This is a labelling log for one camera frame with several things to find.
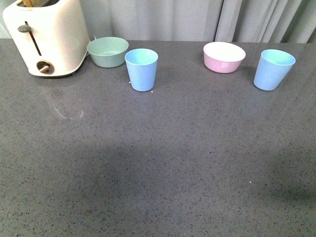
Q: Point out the blue cup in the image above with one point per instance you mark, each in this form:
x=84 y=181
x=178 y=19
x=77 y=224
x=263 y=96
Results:
x=272 y=68
x=142 y=66

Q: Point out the green bowl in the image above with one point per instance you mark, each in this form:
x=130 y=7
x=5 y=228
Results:
x=108 y=52

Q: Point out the pink bowl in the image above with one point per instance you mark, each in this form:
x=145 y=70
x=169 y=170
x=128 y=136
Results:
x=223 y=57

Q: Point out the white toaster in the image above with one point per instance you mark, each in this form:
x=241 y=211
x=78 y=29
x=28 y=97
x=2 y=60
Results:
x=52 y=40

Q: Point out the grey curtain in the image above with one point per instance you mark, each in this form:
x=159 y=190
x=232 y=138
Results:
x=276 y=21

